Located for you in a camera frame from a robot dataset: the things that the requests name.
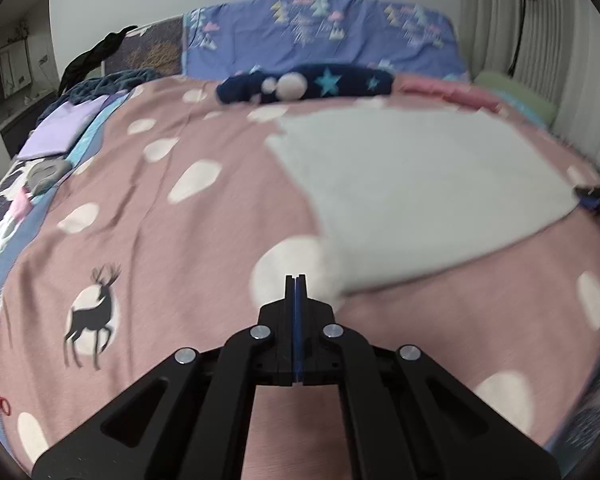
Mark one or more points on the white pleated curtain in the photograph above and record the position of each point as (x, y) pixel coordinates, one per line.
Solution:
(570, 60)

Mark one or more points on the pink folded garment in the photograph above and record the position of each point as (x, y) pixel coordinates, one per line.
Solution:
(455, 92)

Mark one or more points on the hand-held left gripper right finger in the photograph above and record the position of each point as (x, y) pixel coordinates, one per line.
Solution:
(310, 320)

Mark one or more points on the grey fabric piece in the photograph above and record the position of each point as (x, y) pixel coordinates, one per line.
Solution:
(45, 175)

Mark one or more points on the teal grey fleece blanket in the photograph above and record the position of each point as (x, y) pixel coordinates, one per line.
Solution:
(110, 85)

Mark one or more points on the blue tree print pillow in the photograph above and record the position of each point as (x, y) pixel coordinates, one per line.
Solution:
(260, 35)

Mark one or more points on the dark tree print pillow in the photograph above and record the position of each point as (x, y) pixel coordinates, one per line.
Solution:
(155, 50)

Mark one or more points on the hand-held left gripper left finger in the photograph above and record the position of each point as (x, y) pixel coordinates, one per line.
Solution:
(287, 310)

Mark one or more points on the black garment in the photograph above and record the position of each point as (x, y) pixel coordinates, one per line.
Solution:
(95, 55)

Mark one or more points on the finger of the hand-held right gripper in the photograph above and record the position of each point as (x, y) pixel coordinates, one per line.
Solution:
(597, 197)

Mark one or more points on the dark printed sheet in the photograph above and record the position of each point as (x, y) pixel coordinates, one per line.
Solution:
(0, 200)

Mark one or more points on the pink polka dot blanket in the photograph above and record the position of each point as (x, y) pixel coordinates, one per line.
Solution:
(180, 260)

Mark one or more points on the navy star print blanket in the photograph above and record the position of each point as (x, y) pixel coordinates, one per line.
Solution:
(330, 82)

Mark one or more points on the green pillow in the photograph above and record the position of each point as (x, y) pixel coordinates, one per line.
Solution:
(515, 92)

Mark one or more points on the lavender cloth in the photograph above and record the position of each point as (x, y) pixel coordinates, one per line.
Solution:
(60, 130)

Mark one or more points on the white t-shirt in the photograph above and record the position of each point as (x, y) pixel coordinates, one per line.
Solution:
(420, 185)

